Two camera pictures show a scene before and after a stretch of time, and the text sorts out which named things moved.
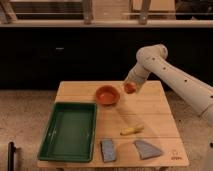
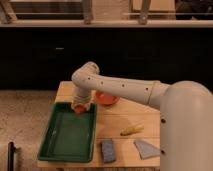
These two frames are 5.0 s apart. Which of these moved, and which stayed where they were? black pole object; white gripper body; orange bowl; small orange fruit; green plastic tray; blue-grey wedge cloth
Moved: white gripper body; small orange fruit
Stayed: orange bowl; green plastic tray; blue-grey wedge cloth; black pole object
